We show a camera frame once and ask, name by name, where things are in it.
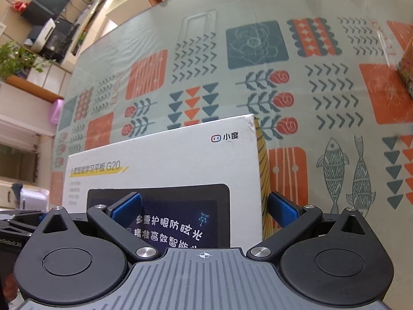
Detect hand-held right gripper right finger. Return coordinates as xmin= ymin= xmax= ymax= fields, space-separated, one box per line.
xmin=247 ymin=191 xmax=372 ymax=261

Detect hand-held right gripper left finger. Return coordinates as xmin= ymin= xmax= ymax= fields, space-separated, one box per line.
xmin=41 ymin=191 xmax=161 ymax=261

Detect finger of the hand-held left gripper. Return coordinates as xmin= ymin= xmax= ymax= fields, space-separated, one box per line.
xmin=0 ymin=210 xmax=46 ymax=231

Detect white tablet box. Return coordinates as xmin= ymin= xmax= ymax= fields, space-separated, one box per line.
xmin=66 ymin=113 xmax=272 ymax=253

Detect desktop with patterned tablecloth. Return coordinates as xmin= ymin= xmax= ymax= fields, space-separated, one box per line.
xmin=49 ymin=0 xmax=413 ymax=233

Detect white low cabinet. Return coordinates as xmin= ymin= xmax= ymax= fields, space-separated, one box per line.
xmin=0 ymin=180 xmax=50 ymax=210

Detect purple plastic container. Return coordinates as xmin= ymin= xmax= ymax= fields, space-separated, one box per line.
xmin=48 ymin=98 xmax=66 ymax=130

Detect long orange planter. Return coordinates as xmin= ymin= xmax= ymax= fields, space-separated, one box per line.
xmin=6 ymin=75 xmax=65 ymax=101

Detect green potted plant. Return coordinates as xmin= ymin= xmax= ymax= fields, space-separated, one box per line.
xmin=0 ymin=41 xmax=56 ymax=81

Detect black glass tank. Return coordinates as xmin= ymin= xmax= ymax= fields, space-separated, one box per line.
xmin=41 ymin=19 xmax=80 ymax=63

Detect white printer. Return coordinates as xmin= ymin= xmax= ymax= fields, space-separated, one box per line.
xmin=23 ymin=19 xmax=56 ymax=51

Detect colourful box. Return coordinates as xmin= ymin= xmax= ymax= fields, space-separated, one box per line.
xmin=396 ymin=40 xmax=413 ymax=99

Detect white television stand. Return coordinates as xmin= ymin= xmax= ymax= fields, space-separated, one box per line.
xmin=69 ymin=0 xmax=121 ymax=59

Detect clear phone case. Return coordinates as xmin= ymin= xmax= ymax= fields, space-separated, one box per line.
xmin=176 ymin=11 xmax=219 ymax=52

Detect clear plastic strip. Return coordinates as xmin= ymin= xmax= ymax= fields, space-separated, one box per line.
xmin=376 ymin=16 xmax=401 ymax=70

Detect black television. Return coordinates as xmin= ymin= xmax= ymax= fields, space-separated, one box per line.
xmin=22 ymin=0 xmax=77 ymax=25

